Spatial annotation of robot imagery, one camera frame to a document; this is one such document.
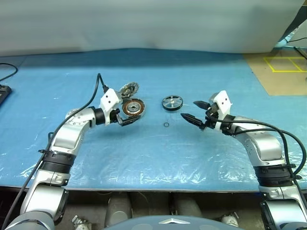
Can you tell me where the white backdrop sheet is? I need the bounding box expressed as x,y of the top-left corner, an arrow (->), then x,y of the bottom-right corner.
0,0 -> 306,57

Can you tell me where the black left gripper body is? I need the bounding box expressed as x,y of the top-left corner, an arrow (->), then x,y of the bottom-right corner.
112,108 -> 122,124

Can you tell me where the brown floor board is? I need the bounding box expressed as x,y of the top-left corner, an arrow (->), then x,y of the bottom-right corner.
242,45 -> 307,96

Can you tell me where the silver toothed gear part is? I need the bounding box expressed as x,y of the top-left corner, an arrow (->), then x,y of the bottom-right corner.
119,82 -> 140,98

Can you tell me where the black box device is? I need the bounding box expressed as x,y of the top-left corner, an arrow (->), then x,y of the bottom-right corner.
0,84 -> 12,106

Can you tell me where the grey robot torso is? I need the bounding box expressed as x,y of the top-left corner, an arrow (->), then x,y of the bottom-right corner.
100,215 -> 210,230

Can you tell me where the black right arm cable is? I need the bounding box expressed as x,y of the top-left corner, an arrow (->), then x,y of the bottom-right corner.
210,118 -> 307,216

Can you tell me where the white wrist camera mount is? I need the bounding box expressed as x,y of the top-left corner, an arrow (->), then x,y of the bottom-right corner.
99,88 -> 121,125
208,90 -> 234,132

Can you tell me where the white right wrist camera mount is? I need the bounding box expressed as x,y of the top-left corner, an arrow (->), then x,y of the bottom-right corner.
208,90 -> 234,132

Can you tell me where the black round rotor cap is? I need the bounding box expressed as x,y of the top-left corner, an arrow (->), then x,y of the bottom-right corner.
161,95 -> 184,111

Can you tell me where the thin black table cable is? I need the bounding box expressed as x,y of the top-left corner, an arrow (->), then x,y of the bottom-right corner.
0,63 -> 19,82

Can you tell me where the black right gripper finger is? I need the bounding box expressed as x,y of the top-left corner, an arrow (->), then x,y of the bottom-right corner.
193,100 -> 212,111
180,113 -> 207,131

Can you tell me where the yellow tape square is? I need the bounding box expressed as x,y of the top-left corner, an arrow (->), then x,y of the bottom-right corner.
263,57 -> 307,72

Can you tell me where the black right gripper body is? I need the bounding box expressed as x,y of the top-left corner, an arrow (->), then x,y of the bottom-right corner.
203,103 -> 220,130

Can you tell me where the copper wound motor stator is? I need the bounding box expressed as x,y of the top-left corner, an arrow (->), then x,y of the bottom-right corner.
121,98 -> 147,120

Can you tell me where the small white metal fitting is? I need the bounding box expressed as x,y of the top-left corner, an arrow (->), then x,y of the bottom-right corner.
71,215 -> 92,230
220,212 -> 240,227

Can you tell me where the blue plastic table cover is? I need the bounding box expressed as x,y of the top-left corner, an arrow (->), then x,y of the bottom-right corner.
0,47 -> 307,192

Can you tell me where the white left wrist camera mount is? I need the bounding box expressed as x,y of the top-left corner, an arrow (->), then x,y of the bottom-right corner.
99,88 -> 121,125

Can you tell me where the grey rounded leg shape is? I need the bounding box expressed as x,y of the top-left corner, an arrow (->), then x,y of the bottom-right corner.
106,192 -> 132,227
172,192 -> 202,217

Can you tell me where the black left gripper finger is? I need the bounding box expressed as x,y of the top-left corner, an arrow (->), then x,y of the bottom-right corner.
118,114 -> 138,127

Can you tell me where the black background cable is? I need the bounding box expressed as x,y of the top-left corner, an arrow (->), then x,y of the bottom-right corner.
286,36 -> 307,44

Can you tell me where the dark diagonal background bar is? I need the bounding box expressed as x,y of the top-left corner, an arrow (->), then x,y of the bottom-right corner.
278,13 -> 307,43

